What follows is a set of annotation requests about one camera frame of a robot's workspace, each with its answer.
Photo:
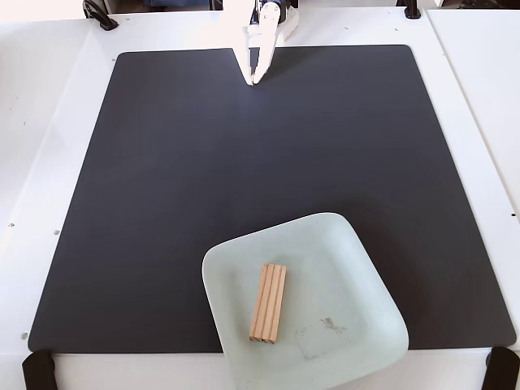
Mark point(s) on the pale green square plate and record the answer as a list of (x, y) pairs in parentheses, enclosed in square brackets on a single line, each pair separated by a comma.
[(337, 276)]

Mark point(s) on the black table clamp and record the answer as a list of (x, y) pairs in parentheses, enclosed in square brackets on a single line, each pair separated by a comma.
[(99, 14), (38, 371), (411, 9), (503, 369)]

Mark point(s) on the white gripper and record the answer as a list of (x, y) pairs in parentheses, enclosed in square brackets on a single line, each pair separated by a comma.
[(266, 38)]

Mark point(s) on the black rubber mat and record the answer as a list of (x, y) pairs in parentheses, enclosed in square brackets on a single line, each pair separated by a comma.
[(142, 203)]

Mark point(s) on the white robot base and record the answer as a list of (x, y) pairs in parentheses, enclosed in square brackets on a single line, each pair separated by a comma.
[(290, 22)]

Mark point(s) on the dark blue background object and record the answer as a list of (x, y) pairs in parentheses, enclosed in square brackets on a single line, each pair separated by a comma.
[(178, 4)]

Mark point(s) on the grooved wooden block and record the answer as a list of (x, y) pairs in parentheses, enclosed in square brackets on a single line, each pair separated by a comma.
[(268, 304)]

